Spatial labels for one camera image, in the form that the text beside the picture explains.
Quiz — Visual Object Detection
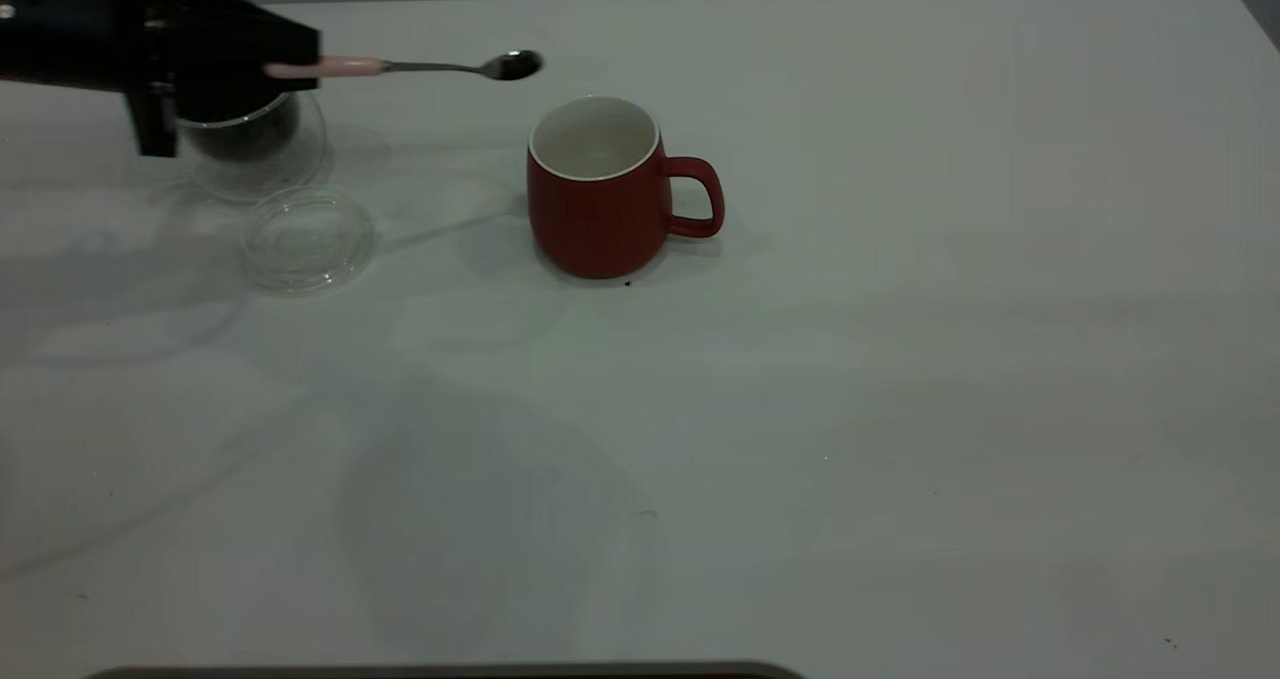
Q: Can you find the clear double-wall glass cup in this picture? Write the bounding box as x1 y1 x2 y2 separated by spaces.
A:
176 89 330 204

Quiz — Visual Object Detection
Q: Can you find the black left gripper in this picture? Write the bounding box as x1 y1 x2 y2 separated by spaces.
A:
50 0 322 158

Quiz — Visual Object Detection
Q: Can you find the pink-handled metal spoon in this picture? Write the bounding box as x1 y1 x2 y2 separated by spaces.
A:
264 50 545 82

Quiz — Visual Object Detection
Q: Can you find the red ceramic mug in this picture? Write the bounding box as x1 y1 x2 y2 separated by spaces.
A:
527 96 725 281

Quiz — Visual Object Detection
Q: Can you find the clear glass lid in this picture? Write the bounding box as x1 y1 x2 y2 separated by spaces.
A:
240 185 379 296

